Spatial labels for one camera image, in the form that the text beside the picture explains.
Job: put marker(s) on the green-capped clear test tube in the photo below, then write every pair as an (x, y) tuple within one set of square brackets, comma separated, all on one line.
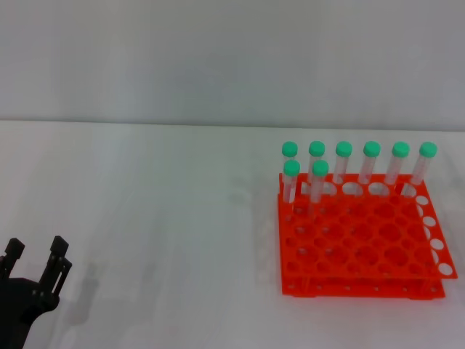
[(320, 168), (428, 149), (343, 148), (372, 148), (289, 148), (400, 149), (316, 148), (291, 167)]

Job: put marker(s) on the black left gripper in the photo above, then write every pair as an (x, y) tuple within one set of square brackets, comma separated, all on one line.
[(22, 301)]

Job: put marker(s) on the orange test tube rack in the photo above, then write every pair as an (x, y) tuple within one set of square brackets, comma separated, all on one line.
[(359, 240)]

